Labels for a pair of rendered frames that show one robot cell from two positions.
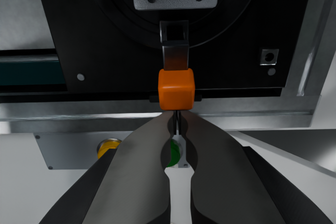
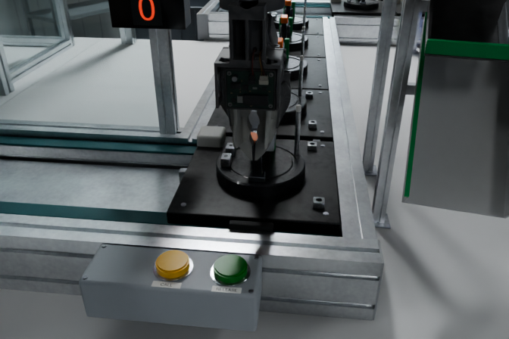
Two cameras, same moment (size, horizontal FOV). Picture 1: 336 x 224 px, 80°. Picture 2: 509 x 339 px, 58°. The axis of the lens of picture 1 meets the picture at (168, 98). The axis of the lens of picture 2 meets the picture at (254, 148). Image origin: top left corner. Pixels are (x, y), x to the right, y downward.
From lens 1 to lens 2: 0.63 m
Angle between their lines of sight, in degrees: 89
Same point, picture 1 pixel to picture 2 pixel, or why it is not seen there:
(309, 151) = not seen: outside the picture
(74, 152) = (128, 263)
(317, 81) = (369, 230)
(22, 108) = (113, 225)
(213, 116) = (284, 247)
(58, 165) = (97, 275)
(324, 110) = not seen: outside the picture
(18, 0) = (151, 202)
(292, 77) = (348, 226)
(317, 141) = not seen: outside the picture
